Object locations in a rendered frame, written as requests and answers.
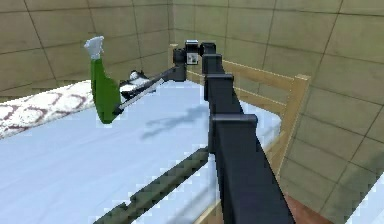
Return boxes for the white pillow maroon pattern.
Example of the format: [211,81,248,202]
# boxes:
[0,79,98,140]

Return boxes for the black white small object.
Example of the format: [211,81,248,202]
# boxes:
[119,69,158,98]

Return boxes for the wooden bed pale blue mattress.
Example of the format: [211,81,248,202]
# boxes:
[0,43,313,224]

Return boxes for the green spray bottle white top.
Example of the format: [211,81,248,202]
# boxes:
[83,35,123,125]

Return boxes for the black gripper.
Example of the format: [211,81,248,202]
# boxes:
[112,47,188,117]

